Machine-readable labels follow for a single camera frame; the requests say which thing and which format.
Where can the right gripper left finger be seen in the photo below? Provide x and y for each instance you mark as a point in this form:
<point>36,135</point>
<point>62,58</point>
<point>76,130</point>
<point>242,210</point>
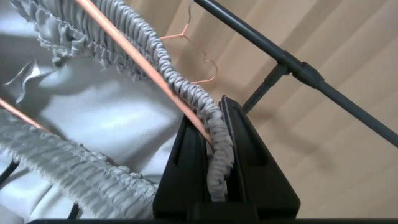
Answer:
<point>183,174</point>

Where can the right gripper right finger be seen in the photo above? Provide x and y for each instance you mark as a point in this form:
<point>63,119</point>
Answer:
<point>258,174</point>

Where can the beige curtain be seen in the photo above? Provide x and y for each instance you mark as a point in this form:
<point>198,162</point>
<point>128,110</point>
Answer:
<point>342,186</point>

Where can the pale grey shorts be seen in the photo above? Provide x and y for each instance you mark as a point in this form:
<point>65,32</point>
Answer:
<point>109,118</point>

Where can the black clothes rack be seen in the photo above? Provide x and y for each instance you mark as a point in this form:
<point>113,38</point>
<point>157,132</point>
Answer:
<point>248,32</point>

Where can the pink clothes hanger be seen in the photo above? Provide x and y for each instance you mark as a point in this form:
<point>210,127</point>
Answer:
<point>172,36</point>
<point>127,49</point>

